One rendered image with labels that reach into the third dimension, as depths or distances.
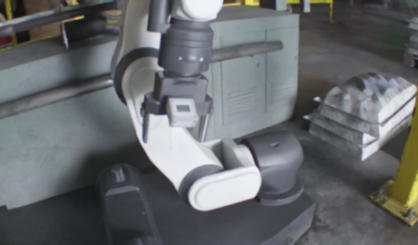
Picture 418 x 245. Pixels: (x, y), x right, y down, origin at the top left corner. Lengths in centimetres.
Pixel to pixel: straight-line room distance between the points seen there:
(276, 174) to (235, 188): 14
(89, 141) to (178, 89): 87
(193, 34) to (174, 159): 41
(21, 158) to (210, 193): 82
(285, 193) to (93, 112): 78
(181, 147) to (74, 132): 63
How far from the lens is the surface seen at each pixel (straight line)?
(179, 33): 52
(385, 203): 136
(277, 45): 155
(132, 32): 71
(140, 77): 68
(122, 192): 108
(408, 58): 341
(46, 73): 126
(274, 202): 102
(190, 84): 56
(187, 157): 85
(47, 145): 136
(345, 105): 166
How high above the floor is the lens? 85
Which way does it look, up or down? 27 degrees down
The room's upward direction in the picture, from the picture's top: 3 degrees counter-clockwise
